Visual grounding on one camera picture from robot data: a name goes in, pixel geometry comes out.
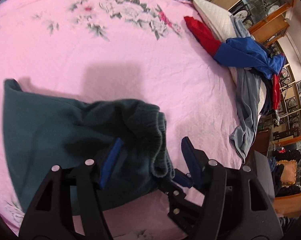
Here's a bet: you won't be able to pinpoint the wooden display cabinet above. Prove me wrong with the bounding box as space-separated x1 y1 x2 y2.
202 0 301 215

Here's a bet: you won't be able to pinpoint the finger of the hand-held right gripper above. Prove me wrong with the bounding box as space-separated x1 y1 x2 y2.
157 169 203 233

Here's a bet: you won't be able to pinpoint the red and blue jacket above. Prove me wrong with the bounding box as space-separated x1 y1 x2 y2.
184 16 287 110

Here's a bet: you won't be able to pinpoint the navy garment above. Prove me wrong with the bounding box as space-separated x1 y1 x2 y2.
250 69 274 115

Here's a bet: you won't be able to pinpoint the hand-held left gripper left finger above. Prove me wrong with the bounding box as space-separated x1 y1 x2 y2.
19 137 123 240

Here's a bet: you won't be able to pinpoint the grey blue garment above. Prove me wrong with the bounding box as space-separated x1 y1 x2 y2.
229 17 262 164

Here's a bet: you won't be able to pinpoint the dark green pants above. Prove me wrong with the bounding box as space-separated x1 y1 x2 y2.
3 79 176 213

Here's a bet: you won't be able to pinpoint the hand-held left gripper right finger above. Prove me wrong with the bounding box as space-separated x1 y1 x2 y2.
181 137 283 240

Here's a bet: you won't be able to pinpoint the white quilted pillow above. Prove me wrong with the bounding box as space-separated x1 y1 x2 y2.
192 0 241 42

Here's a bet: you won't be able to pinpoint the pink floral bedsheet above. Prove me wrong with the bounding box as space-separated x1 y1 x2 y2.
0 0 243 240

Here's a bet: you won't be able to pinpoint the orange cushion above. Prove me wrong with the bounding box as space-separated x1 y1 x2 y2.
275 160 298 184

